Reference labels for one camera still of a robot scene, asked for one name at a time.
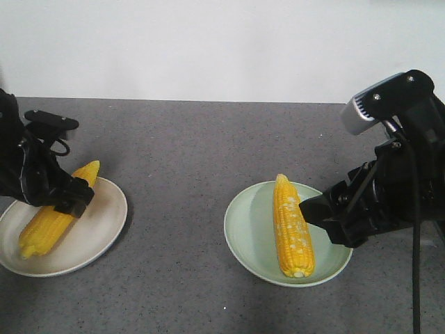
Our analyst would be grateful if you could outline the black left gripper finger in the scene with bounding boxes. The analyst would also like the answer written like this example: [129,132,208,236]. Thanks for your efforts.
[67,177,95,205]
[54,201,86,218]

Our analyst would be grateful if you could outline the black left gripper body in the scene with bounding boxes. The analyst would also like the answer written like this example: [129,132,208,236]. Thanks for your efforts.
[1,132,70,207]

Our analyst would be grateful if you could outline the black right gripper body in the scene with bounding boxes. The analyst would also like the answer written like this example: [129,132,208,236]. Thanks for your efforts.
[343,138,444,236]

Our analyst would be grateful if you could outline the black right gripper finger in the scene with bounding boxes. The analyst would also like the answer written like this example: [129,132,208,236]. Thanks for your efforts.
[325,219,374,248]
[300,181,350,228]

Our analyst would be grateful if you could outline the bright yellow corn cob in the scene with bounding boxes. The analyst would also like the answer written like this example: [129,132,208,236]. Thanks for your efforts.
[19,160,100,260]

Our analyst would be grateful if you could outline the speckled yellow corn cob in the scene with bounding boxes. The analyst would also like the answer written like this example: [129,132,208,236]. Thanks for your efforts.
[273,174,316,278]

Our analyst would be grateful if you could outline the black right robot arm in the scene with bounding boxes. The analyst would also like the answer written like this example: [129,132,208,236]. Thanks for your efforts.
[300,76,444,248]

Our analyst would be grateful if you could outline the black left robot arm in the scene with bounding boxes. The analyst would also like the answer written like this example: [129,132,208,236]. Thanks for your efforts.
[1,90,95,218]

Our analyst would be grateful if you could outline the black camera cable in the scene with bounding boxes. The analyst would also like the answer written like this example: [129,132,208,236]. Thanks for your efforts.
[382,118,423,334]

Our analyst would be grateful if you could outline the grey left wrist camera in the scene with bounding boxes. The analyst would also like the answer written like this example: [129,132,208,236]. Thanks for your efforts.
[24,110,79,141]

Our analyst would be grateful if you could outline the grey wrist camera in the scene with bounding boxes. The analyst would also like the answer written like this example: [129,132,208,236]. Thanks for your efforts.
[340,70,435,135]
[24,110,79,141]

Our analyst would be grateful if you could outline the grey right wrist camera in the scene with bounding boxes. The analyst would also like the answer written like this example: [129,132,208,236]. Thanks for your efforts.
[340,70,435,135]

